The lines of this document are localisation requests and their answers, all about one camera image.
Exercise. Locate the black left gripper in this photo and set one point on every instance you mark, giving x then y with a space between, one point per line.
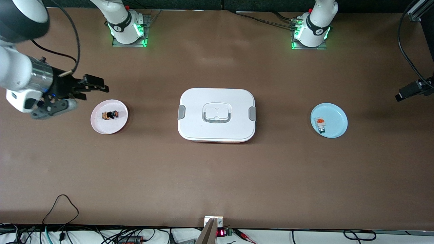
427 87

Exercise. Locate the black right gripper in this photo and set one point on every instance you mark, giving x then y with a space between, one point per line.
62 86

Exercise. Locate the black orange push-button switch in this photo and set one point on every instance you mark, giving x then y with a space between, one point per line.
113 114

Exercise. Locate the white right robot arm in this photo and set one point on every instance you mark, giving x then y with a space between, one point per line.
13 67

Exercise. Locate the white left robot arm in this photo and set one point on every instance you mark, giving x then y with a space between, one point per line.
315 23

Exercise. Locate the white lunch box grey clasps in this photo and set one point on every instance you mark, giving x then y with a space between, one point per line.
217 98

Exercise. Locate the small white box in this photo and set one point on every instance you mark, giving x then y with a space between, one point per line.
220 222

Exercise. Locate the pink round plate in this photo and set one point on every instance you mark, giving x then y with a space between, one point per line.
101 127

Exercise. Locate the light blue round plate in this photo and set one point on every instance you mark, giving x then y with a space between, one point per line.
335 118

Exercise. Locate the aluminium extrusion bar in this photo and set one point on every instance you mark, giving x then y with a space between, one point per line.
420 12

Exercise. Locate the grey wedge board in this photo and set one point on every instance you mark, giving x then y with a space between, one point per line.
208 234

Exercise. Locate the red LED display module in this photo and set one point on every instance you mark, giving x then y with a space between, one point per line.
221 232

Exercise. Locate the red clip leads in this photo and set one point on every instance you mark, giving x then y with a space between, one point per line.
245 237

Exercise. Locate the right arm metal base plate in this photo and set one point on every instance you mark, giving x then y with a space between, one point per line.
147 30

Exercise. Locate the white orange switch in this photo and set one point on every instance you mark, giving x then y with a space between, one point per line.
319 122

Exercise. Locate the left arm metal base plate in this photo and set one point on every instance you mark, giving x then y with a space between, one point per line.
322 47

